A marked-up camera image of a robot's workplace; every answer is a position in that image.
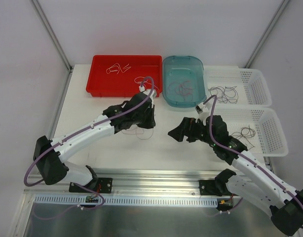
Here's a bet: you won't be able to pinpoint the red plastic bin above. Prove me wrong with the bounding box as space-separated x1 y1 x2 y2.
85 55 162 97

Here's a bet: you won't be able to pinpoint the upper white perforated basket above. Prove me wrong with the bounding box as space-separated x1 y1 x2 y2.
204 67 272 107

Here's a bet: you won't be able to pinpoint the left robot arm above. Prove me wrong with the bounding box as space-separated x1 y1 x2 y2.
34 89 155 193

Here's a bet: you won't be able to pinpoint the teal translucent plastic bin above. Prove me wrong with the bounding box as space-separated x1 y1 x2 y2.
162 56 207 108

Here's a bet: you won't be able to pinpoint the left aluminium frame post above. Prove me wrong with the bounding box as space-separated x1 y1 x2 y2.
30 0 73 73

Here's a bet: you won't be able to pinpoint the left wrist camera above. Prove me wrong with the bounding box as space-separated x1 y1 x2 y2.
139 86 157 103

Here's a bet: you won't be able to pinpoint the brown wires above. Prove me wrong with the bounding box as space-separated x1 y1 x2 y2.
232 125 257 149

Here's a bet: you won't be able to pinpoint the white slotted cable duct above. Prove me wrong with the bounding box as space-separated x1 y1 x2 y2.
34 194 218 208

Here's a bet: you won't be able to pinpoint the aluminium mounting rail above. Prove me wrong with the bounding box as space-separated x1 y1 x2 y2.
24 169 290 199

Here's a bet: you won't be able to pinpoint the purple wires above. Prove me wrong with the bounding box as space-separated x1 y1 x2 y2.
207 85 239 104

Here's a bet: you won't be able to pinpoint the aluminium frame post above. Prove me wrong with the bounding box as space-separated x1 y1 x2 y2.
30 0 73 73
244 0 291 68

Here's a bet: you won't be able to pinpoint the right aluminium frame post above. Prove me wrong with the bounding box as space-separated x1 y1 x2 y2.
244 0 291 68

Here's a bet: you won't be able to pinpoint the lower white perforated basket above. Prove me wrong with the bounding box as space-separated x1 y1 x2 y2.
214 105 289 157

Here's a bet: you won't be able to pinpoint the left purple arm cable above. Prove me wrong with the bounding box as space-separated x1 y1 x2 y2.
24 76 156 220

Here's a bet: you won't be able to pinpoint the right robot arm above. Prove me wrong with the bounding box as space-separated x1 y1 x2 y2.
168 116 303 237

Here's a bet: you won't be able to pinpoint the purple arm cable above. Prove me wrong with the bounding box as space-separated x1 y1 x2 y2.
203 95 303 223
24 76 156 220

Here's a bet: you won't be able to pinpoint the white perforated basket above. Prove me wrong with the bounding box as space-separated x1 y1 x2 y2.
204 67 272 107
214 105 289 157

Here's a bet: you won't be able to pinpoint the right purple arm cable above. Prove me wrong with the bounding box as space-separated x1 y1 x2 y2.
203 95 303 223

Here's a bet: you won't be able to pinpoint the white wires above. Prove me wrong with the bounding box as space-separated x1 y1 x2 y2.
106 63 160 91

